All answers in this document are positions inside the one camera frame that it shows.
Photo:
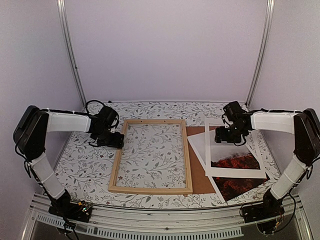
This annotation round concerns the aluminium front rail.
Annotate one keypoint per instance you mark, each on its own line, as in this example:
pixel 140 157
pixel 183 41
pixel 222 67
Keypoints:
pixel 123 223

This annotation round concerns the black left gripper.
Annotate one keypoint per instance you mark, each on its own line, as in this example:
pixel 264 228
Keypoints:
pixel 117 142

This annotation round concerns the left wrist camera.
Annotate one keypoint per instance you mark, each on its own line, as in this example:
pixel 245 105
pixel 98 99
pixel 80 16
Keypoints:
pixel 108 118

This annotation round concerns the clear acrylic glazing sheet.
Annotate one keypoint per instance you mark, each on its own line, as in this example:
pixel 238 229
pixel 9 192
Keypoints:
pixel 152 157

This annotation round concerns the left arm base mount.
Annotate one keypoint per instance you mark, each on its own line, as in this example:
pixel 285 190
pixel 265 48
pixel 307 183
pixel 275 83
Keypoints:
pixel 65 208

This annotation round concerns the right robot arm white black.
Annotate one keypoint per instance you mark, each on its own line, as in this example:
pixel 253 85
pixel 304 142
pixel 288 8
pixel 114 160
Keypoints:
pixel 293 136

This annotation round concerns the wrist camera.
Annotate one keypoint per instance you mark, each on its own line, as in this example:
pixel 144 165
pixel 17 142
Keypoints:
pixel 233 114
pixel 108 118

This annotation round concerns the right aluminium corner post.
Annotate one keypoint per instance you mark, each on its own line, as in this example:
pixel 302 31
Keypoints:
pixel 270 4

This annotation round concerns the left aluminium corner post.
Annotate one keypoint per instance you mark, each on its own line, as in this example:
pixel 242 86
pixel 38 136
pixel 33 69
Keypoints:
pixel 62 13

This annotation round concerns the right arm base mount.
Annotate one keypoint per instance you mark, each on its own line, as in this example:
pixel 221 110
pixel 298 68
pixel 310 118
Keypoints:
pixel 269 208

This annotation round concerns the white mat board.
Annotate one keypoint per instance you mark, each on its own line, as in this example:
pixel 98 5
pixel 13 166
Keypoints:
pixel 217 152

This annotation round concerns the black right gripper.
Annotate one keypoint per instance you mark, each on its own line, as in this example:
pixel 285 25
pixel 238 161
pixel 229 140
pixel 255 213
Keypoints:
pixel 220 136

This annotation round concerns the brown backing board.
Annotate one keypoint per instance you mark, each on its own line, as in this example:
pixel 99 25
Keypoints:
pixel 200 183

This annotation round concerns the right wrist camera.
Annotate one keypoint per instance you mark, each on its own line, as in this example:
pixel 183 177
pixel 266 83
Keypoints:
pixel 233 114

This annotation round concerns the floral patterned table mat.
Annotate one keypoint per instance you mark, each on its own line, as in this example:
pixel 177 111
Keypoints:
pixel 85 170

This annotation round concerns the aluminium corner post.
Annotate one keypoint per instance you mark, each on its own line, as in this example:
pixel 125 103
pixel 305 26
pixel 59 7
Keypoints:
pixel 62 13
pixel 270 4

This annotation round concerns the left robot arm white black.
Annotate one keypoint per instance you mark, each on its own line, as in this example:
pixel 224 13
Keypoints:
pixel 31 132

